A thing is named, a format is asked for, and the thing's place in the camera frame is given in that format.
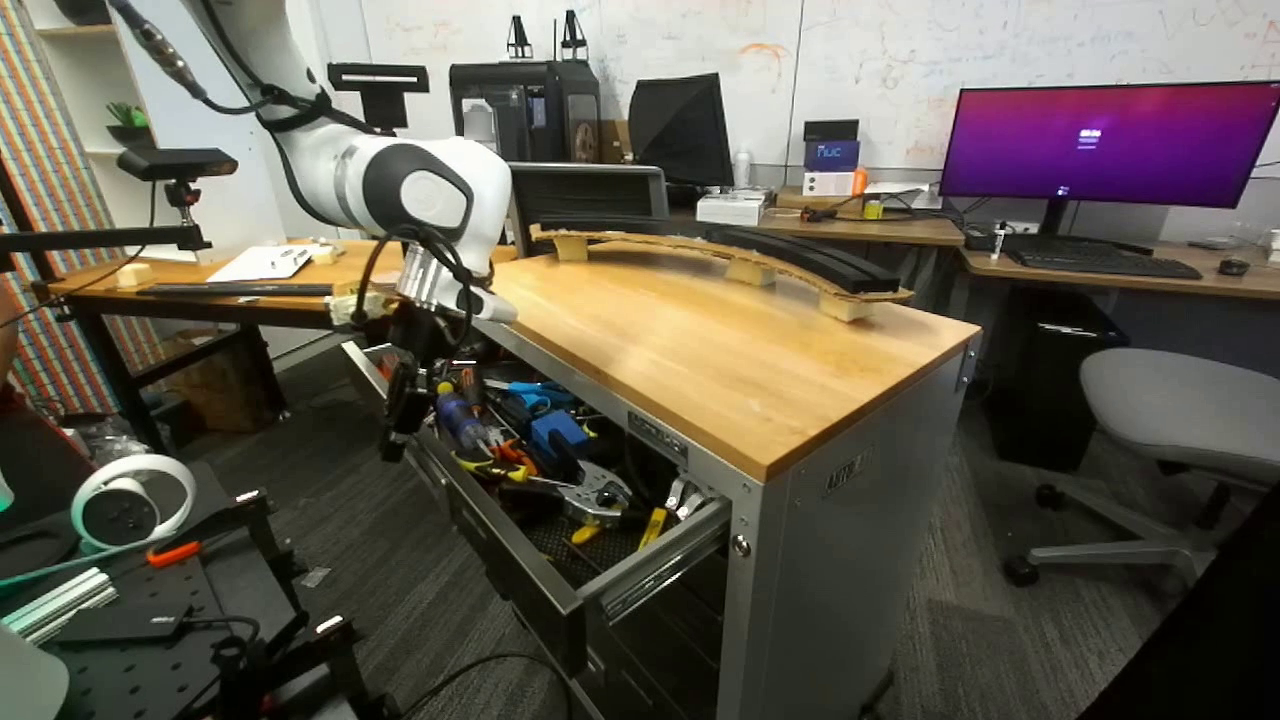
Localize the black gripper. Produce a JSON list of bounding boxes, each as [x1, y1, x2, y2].
[[381, 243, 492, 464]]

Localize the blue black handled screwdriver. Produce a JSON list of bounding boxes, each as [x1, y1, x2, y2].
[[435, 379, 480, 458]]

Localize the grey metal tool drawer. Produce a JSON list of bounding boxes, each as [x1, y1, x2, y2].
[[342, 343, 729, 685]]

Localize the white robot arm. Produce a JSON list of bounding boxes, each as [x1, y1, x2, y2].
[[103, 0, 512, 461]]

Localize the wooden side desk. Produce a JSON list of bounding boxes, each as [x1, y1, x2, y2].
[[46, 240, 398, 445]]

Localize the white tape roll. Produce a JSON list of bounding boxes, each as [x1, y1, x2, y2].
[[71, 451, 194, 548]]

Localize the black perforated breadboard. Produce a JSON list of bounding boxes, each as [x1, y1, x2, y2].
[[34, 484, 391, 720]]

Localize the black monitor back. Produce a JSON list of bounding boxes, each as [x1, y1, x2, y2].
[[629, 74, 732, 209]]

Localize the curved wooden black track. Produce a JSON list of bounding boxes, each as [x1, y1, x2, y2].
[[530, 229, 906, 323]]

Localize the wooden top metal workbench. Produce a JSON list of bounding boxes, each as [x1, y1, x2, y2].
[[411, 254, 977, 720]]

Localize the black keyboard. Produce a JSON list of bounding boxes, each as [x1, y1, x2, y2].
[[1003, 238, 1194, 282]]

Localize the grey office chair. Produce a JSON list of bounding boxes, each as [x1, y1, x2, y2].
[[1003, 350, 1280, 586]]

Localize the purple screen computer monitor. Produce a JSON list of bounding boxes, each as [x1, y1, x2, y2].
[[939, 80, 1280, 234]]

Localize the orange handled pliers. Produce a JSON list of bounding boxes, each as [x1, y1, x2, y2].
[[454, 441, 544, 487]]

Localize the blue handled tool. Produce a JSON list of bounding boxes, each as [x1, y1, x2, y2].
[[486, 379, 586, 461]]

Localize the yellow handled pliers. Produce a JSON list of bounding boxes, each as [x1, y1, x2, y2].
[[567, 481, 702, 548]]

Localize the black camera on stand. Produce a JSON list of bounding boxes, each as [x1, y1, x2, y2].
[[117, 149, 236, 220]]

